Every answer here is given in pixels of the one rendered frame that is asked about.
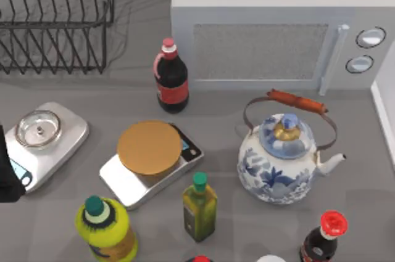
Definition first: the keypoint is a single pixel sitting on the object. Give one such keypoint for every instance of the round brown wooden disc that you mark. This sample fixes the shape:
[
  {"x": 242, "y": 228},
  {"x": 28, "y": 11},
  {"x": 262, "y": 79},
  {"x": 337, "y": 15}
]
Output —
[{"x": 149, "y": 148}]

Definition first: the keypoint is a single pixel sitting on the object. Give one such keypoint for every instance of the microwave oven door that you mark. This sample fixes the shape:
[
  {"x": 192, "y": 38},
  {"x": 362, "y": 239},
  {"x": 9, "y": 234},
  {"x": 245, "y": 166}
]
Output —
[{"x": 259, "y": 52}]

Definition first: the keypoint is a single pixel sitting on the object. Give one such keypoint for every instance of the silver scale with black panel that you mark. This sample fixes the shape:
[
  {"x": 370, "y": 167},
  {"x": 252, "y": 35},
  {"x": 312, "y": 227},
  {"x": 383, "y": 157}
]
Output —
[{"x": 148, "y": 188}]

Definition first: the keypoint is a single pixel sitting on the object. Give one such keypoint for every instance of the blue and white teapot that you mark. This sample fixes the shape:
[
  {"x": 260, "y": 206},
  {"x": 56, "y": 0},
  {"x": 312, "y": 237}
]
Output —
[{"x": 274, "y": 163}]

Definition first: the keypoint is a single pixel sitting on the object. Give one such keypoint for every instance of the olive oil bottle green cap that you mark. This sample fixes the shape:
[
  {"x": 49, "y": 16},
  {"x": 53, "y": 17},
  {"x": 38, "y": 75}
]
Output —
[{"x": 200, "y": 209}]

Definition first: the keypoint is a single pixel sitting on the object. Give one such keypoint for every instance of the silver kitchen scale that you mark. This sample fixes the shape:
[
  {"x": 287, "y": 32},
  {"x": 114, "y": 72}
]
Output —
[{"x": 61, "y": 148}]

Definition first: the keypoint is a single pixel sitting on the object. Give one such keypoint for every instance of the red bottle cap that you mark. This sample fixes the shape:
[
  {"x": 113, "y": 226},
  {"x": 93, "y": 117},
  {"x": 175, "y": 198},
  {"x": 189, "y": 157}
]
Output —
[{"x": 200, "y": 259}]

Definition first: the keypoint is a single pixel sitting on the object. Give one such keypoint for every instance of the yellow green bottle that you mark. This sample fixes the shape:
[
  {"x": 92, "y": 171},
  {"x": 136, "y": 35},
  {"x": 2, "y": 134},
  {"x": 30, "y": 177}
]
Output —
[{"x": 108, "y": 234}]

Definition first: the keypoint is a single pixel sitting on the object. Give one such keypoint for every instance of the clear glass lid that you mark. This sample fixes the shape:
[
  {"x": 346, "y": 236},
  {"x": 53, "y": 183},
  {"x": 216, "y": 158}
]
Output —
[{"x": 38, "y": 130}]

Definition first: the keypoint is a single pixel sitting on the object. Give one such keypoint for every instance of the white bottle cap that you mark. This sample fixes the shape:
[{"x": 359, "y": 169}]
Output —
[{"x": 271, "y": 258}]

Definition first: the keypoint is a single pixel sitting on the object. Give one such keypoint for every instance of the round microwave knob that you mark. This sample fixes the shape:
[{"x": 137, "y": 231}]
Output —
[
  {"x": 370, "y": 37},
  {"x": 359, "y": 63}
]

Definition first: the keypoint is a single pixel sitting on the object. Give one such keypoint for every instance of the dark bottle with red cap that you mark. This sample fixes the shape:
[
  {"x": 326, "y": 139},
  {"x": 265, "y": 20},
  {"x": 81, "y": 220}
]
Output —
[{"x": 321, "y": 240}]

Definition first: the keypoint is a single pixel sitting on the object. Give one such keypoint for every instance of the white cabinet edge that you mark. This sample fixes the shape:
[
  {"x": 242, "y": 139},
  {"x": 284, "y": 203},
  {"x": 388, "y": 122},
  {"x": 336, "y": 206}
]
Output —
[{"x": 384, "y": 101}]

